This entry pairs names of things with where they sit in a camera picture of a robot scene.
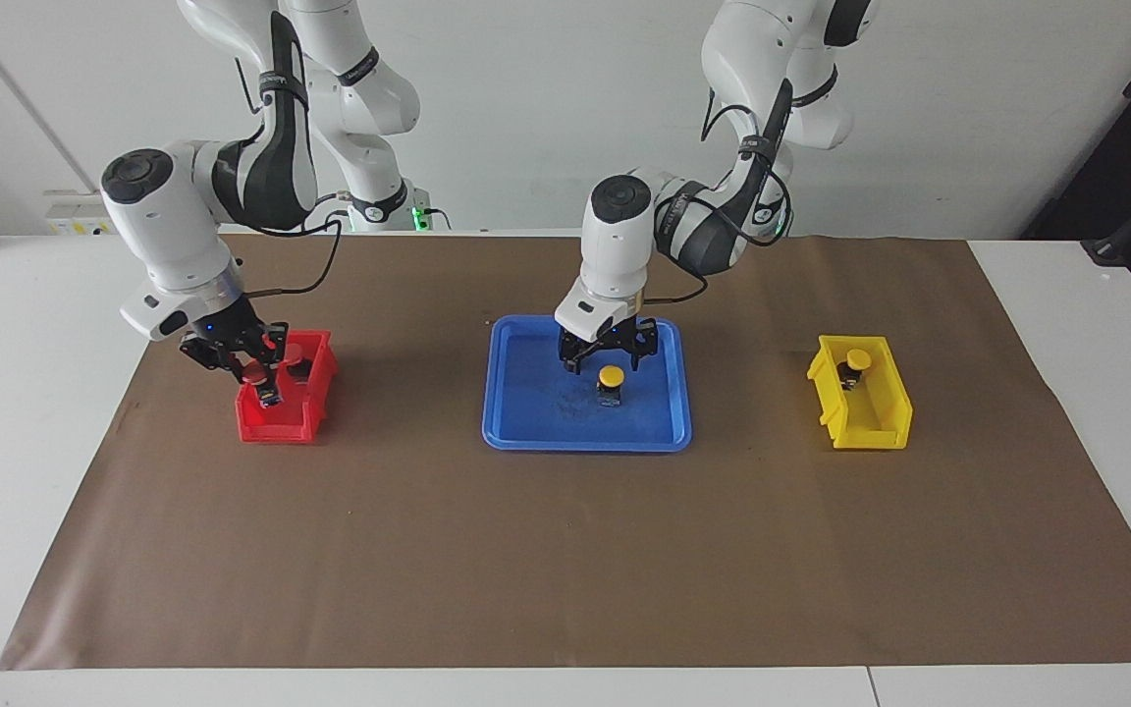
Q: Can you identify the red plastic bin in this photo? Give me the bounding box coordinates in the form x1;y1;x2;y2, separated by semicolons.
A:
235;328;340;445

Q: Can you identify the brown paper table mat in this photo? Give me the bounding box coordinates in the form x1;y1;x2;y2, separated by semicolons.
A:
0;234;1131;672

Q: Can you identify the white wall socket box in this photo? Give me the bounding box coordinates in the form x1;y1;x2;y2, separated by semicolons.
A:
43;190;115;236

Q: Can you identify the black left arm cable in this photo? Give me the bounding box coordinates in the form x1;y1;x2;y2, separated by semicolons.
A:
642;83;794;301

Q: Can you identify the yellow plastic bin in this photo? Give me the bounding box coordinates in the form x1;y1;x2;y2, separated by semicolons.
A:
806;335;915;452

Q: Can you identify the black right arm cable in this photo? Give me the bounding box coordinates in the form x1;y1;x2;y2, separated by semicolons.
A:
232;54;344;298

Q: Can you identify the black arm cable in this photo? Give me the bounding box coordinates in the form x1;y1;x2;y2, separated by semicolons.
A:
232;54;344;298
642;83;794;301

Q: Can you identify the blue plastic tray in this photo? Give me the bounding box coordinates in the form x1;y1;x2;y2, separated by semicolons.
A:
482;314;694;454

